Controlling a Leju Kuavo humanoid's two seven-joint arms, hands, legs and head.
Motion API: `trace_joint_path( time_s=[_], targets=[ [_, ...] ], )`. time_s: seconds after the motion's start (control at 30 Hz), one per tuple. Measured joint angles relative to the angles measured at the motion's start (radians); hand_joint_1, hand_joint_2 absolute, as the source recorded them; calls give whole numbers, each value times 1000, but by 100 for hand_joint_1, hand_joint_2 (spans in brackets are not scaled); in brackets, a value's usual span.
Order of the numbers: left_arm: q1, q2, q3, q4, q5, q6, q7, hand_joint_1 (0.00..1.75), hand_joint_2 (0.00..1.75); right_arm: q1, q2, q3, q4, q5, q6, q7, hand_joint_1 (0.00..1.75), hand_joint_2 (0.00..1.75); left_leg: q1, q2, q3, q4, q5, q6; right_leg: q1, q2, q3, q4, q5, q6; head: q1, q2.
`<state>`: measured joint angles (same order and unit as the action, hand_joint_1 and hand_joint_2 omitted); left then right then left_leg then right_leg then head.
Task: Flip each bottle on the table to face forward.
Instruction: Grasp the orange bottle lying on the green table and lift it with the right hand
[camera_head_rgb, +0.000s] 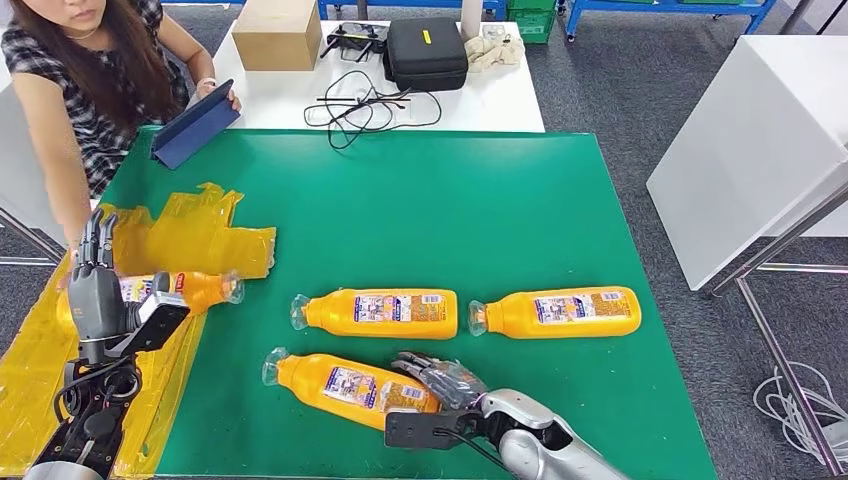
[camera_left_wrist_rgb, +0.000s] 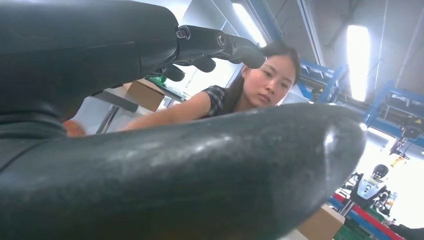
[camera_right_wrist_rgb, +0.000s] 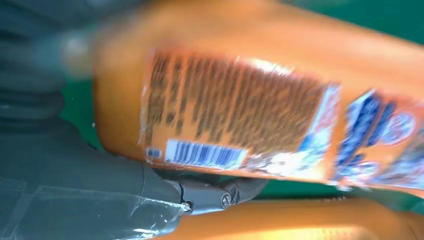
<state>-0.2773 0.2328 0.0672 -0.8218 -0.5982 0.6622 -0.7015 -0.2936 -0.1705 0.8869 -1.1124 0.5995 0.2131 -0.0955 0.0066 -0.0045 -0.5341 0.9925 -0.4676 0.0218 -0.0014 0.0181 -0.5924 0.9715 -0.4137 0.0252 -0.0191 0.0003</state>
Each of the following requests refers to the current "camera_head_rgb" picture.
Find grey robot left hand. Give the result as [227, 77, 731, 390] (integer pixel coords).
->
[66, 208, 144, 342]

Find person's left hand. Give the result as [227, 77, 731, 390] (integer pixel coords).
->
[197, 80, 243, 113]

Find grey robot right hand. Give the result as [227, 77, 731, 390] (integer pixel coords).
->
[390, 351, 488, 412]

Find tablet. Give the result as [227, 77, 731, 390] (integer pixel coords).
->
[149, 79, 242, 171]

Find orange detergent bottle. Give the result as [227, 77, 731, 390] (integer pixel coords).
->
[290, 288, 460, 341]
[467, 286, 643, 340]
[261, 346, 442, 432]
[56, 270, 245, 326]

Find brown cardboard box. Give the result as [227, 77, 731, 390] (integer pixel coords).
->
[231, 0, 324, 72]

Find yellow taped cardboard sheet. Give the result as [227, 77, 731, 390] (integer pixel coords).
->
[0, 183, 278, 480]

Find person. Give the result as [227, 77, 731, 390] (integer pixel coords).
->
[0, 0, 243, 266]

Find black device with antennas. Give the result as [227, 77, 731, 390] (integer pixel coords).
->
[319, 21, 391, 63]

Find white table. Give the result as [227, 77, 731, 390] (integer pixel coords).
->
[187, 19, 547, 134]
[0, 86, 68, 266]
[645, 34, 848, 293]

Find green table mat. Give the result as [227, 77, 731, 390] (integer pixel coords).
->
[99, 129, 720, 480]

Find black zip case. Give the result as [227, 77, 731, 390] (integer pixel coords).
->
[382, 16, 470, 93]

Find beige cardboard tube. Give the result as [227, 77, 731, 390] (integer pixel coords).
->
[460, 0, 483, 41]

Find beige cloth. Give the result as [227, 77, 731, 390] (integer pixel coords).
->
[463, 33, 526, 73]

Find green plastic crate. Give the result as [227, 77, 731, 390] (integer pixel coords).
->
[507, 0, 560, 45]

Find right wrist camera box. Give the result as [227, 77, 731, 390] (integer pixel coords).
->
[384, 408, 485, 452]

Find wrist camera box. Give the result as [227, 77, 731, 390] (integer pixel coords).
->
[384, 408, 485, 452]
[105, 290, 193, 364]

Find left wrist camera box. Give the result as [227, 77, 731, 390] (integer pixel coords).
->
[105, 290, 193, 364]

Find blue metal rack frame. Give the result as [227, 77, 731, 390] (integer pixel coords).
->
[564, 0, 778, 44]
[316, 0, 509, 21]

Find tangled black cable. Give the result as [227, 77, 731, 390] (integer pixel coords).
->
[303, 70, 443, 152]

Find white cable bundle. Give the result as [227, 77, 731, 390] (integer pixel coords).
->
[752, 360, 848, 468]

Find steel table leg frame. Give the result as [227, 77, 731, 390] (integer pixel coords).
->
[708, 185, 848, 478]

